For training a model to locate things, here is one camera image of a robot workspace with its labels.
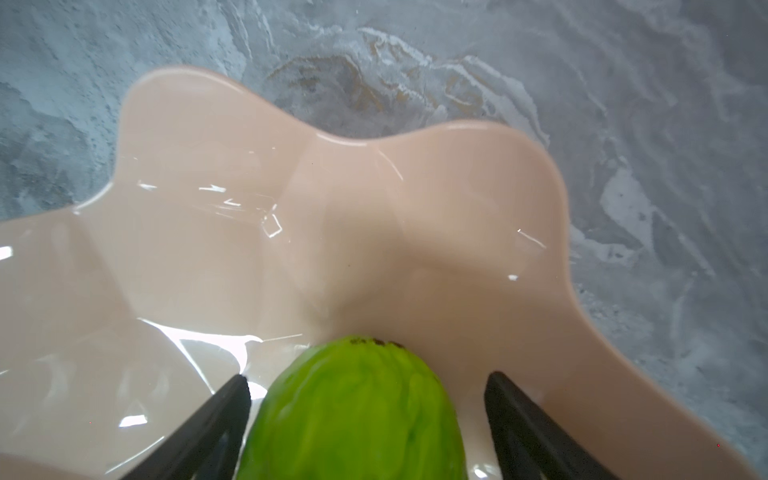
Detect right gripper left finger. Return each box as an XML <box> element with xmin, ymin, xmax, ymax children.
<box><xmin>125</xmin><ymin>374</ymin><xmax>251</xmax><ymax>479</ymax></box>

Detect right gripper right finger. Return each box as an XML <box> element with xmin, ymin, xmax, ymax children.
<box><xmin>484</xmin><ymin>371</ymin><xmax>617</xmax><ymax>480</ymax></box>

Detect green custard apple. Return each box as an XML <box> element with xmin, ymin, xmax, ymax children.
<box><xmin>237</xmin><ymin>336</ymin><xmax>468</xmax><ymax>479</ymax></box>

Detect pink wavy fruit bowl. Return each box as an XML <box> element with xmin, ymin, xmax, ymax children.
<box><xmin>1</xmin><ymin>67</ymin><xmax>756</xmax><ymax>479</ymax></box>

